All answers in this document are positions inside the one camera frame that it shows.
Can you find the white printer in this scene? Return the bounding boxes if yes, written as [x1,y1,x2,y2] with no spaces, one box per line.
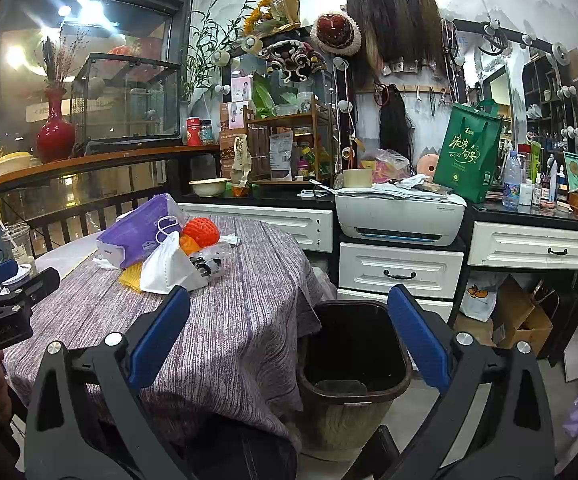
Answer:
[335,184,467,247]

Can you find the white drawer cabinet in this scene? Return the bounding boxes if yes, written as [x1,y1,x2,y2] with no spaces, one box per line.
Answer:
[181,202,578,316]

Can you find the wooden shelf rack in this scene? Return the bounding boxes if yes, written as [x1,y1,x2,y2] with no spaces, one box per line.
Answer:
[243,93,335,186]

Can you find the plastic cup with straw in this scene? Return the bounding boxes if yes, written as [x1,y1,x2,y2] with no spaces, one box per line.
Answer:
[0,217,36,276]

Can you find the dark brown trash bin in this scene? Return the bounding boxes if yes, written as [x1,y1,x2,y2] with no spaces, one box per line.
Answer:
[295,300,413,462]

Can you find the sunflower bouquet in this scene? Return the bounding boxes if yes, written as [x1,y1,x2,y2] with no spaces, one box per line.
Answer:
[241,0,301,38]

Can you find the wooden railing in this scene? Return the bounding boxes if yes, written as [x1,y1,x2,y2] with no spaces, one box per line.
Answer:
[0,144,219,257]

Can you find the beige paper bag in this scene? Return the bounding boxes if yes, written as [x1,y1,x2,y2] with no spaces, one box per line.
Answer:
[231,134,252,188]

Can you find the black hanging wig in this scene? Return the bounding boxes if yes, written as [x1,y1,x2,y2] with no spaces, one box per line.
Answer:
[379,84,413,159]

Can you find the white face mask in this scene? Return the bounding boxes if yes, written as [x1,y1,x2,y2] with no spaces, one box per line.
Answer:
[140,216,209,295]

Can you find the green tote bag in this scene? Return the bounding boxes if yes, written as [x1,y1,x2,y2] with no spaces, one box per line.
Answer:
[433,99,502,204]

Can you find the purple tissue pack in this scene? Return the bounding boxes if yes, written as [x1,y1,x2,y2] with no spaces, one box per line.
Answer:
[96,193,186,269]

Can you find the yellow sponge cloth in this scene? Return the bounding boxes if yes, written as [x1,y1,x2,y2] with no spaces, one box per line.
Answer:
[119,262,143,294]

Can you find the cream bowl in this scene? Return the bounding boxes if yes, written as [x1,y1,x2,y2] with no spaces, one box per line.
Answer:
[189,178,231,197]

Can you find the orange foam fruit net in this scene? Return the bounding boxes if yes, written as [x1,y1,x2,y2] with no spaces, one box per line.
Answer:
[182,217,219,248]

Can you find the red ceramic vase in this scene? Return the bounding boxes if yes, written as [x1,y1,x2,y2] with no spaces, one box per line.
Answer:
[36,87,76,164]

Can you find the plastic water bottle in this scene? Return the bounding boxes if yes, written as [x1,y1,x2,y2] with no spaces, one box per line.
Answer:
[502,151,522,210]

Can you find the glass display case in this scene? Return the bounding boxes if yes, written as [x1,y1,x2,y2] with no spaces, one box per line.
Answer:
[69,53,181,151]

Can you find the cardboard box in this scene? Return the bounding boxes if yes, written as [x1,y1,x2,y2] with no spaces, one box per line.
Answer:
[492,275,552,356]

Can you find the dark hair wig row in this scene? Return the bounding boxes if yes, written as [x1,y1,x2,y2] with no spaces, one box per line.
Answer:
[347,0,445,78]

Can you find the red tin can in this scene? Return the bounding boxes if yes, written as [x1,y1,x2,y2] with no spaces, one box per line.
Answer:
[185,116,202,146]

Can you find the red fur hat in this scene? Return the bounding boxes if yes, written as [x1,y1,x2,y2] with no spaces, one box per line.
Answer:
[310,12,362,56]

